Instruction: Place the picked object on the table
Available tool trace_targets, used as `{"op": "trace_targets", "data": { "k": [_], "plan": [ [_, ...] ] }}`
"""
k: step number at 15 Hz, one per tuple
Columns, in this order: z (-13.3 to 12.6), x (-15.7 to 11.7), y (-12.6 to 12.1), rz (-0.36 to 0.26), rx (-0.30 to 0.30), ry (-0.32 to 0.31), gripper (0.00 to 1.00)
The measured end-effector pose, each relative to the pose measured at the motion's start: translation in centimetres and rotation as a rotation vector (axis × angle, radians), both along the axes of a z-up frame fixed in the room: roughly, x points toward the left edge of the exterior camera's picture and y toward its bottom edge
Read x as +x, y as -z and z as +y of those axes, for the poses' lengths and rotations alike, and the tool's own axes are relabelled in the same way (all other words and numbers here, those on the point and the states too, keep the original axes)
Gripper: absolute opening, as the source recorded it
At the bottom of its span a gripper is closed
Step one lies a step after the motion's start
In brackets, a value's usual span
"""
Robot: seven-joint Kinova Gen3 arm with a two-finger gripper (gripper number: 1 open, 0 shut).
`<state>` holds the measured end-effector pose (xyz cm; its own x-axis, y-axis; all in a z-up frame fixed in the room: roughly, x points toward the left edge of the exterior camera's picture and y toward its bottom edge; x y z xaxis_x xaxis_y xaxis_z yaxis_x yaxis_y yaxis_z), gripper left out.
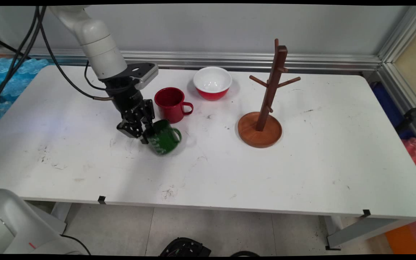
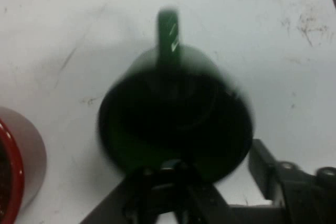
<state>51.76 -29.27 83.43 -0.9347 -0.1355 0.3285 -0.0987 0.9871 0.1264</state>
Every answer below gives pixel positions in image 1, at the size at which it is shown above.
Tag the orange floor mat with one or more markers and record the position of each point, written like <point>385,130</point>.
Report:
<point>404,238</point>

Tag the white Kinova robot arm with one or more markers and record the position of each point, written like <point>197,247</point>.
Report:
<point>101,54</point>

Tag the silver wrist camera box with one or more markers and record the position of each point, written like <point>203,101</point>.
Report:
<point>144,74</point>

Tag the black round object on floor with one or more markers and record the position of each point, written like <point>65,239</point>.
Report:
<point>244,254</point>

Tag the blue plastic container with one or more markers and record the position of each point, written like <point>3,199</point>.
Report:
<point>386,104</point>

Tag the black device on floor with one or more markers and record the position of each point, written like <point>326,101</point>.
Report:
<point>184,247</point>

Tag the grey metal table leg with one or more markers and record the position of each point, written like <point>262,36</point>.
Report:
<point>60,215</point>
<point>363,231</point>

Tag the brown wooden mug tree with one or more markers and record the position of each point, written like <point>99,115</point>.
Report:
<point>260,131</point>

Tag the long aluminium frame rail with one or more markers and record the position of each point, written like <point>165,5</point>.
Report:
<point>320,61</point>

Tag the red plastic bag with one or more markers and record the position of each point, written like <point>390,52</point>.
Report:
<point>415,153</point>

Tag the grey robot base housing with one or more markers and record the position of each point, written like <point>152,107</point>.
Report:
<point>16,224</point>

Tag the black slanted rod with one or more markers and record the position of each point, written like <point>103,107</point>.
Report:
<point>7,47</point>

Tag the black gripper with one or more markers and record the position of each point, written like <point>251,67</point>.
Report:
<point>126,99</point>

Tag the green mug with white print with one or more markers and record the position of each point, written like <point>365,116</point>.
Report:
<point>164,141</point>

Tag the aluminium frame corner post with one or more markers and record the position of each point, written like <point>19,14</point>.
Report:
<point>403,43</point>

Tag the black table edge clip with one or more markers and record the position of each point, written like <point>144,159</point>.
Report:
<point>366,213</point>
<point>102,199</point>

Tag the red enamel mug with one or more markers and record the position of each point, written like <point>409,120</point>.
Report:
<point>170,106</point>

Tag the red bowl with white inside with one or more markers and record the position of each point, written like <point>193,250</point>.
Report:
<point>212,85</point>

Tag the blue wrapped water bottle pack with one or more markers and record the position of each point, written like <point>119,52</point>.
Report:
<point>11,81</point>

